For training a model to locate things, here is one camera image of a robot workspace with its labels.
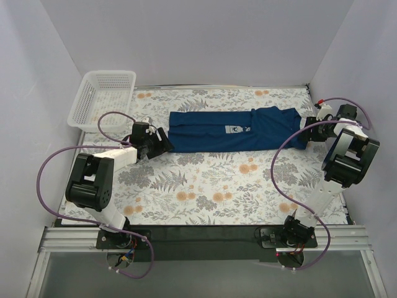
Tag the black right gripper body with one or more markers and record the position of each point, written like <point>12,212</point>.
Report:
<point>312,131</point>

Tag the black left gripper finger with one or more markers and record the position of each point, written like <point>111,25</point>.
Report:
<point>161,147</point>
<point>162,135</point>

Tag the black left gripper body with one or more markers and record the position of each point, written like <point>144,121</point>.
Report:
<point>162,141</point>

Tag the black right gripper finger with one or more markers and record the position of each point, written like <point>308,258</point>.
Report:
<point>305,137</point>
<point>305,122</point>

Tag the blue printed t-shirt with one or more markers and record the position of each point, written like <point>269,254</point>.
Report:
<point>221,132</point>

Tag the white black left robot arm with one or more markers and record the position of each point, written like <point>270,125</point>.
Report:
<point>91,180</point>

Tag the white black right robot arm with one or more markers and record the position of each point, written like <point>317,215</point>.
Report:
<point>345,164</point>

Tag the floral table cloth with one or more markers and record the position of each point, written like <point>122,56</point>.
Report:
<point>255,187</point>

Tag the white plastic basket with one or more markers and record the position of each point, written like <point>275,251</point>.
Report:
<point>100,92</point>

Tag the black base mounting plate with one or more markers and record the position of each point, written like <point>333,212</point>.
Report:
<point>214,242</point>

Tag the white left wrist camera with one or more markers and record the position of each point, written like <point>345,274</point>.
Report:
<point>151,124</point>

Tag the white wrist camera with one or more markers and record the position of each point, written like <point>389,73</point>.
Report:
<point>151,124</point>
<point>324,110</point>

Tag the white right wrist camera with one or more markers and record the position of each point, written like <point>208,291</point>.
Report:
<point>324,110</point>

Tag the aluminium frame rail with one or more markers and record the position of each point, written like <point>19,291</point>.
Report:
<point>84,239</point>

